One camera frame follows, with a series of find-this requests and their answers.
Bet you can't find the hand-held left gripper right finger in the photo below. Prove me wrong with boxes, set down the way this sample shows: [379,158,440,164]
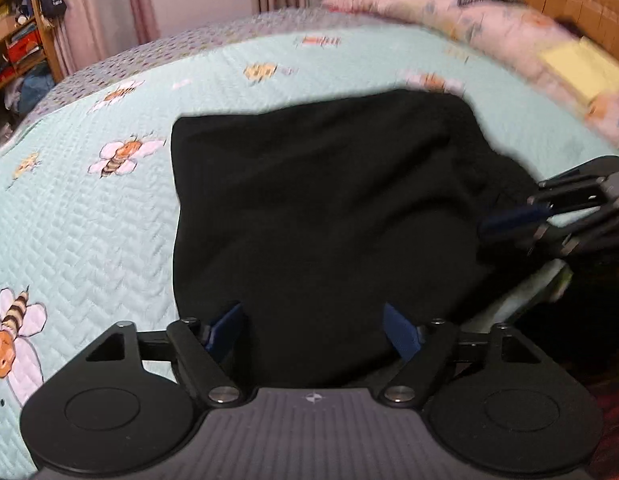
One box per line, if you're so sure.
[381,301,543,408]

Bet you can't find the blue bag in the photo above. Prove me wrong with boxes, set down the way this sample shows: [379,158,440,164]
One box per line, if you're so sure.
[17,75,55,113]

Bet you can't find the black pants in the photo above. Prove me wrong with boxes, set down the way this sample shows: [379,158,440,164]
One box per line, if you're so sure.
[170,89,545,391]

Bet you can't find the bee print quilted blanket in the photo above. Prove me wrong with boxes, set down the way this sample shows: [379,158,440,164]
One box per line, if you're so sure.
[0,22,619,478]

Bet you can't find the purple floral bedsheet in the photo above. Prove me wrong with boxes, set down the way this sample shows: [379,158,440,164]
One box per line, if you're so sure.
[20,7,405,131]

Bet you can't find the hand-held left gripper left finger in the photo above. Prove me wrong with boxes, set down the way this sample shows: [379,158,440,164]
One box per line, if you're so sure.
[84,301,246,408]

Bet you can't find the pink floral duvet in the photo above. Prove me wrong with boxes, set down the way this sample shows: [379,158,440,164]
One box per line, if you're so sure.
[322,0,619,153]

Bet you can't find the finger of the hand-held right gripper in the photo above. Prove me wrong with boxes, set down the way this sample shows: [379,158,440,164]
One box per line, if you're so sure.
[528,156,619,211]
[477,200,619,259]

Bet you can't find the wooden bookshelf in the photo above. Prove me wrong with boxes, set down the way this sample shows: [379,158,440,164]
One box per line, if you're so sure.
[0,0,68,111]

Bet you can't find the yellow cloth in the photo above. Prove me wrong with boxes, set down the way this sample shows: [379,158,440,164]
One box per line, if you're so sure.
[542,37,619,106]

